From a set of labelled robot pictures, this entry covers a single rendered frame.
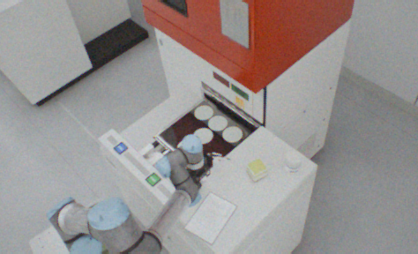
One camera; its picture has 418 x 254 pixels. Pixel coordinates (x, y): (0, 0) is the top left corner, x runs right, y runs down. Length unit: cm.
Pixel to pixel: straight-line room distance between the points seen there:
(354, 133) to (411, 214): 74
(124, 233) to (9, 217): 215
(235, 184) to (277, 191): 19
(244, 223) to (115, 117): 202
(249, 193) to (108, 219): 79
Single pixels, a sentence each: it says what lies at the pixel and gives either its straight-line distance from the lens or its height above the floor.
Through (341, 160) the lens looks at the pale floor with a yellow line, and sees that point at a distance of 317.
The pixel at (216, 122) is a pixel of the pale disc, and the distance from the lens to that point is 217.
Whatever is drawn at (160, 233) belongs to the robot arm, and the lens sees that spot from 139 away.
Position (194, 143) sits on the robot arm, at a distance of 155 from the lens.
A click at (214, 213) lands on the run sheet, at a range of 180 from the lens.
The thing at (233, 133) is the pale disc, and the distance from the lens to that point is 212.
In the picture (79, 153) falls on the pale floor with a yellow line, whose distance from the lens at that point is 342.
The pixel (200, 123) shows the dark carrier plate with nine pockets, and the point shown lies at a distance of 217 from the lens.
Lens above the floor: 257
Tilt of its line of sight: 51 degrees down
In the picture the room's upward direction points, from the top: 6 degrees counter-clockwise
